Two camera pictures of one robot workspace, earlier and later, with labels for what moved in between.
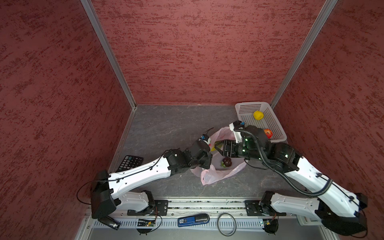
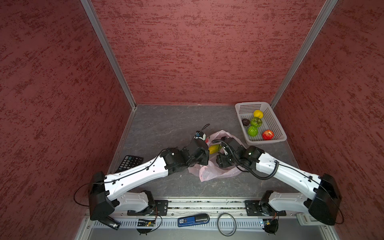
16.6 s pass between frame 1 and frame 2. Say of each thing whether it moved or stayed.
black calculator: stayed
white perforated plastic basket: stayed
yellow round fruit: stayed
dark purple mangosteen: moved
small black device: stayed
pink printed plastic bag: moved
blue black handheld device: stayed
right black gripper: moved
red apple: stayed
